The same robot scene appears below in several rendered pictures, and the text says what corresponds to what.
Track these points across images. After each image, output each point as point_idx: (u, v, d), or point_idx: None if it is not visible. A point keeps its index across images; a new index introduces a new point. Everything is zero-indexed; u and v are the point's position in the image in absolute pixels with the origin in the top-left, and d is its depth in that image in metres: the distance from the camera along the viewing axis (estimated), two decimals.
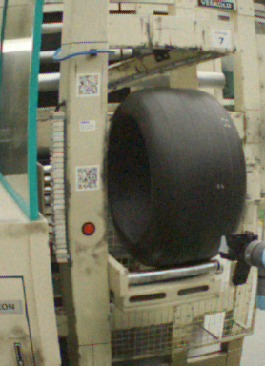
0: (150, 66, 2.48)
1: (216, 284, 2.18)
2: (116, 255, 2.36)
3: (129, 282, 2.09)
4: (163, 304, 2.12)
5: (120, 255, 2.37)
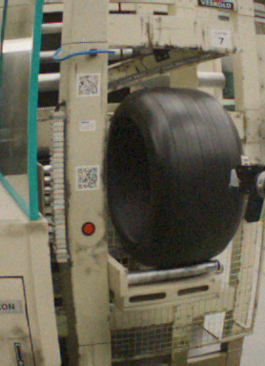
0: (150, 66, 2.48)
1: (216, 284, 2.18)
2: None
3: None
4: (163, 304, 2.12)
5: None
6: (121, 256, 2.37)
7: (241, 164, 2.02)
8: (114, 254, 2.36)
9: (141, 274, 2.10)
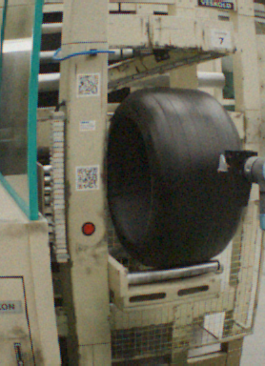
0: (150, 66, 2.48)
1: (216, 284, 2.18)
2: (115, 249, 2.36)
3: (129, 278, 2.08)
4: (163, 304, 2.12)
5: (119, 249, 2.37)
6: None
7: None
8: (112, 258, 2.38)
9: None
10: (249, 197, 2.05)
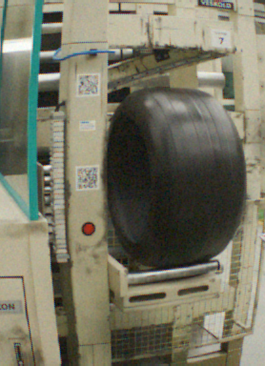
0: (150, 66, 2.48)
1: (216, 284, 2.18)
2: (114, 248, 2.37)
3: None
4: (163, 304, 2.12)
5: (119, 248, 2.37)
6: (119, 257, 2.39)
7: (234, 233, 2.09)
8: (113, 259, 2.38)
9: (138, 270, 2.12)
10: (240, 233, 2.12)
